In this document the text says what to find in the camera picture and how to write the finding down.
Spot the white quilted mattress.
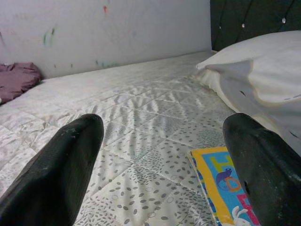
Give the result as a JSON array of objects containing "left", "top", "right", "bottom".
[{"left": 0, "top": 49, "right": 238, "bottom": 226}]

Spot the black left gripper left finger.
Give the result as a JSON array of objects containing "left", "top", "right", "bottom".
[{"left": 0, "top": 113, "right": 105, "bottom": 226}]

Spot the white pillow with green print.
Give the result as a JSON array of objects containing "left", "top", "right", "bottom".
[{"left": 192, "top": 30, "right": 301, "bottom": 157}]

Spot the black tufted headboard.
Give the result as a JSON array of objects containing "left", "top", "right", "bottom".
[{"left": 210, "top": 0, "right": 301, "bottom": 51}]

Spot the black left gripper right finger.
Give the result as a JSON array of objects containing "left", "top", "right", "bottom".
[{"left": 222, "top": 113, "right": 301, "bottom": 226}]

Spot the purple quilt with duck prints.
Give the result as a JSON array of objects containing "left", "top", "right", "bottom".
[{"left": 0, "top": 62, "right": 42, "bottom": 104}]

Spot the colourful children's board book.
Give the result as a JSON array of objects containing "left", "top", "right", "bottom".
[{"left": 187, "top": 145, "right": 261, "bottom": 226}]

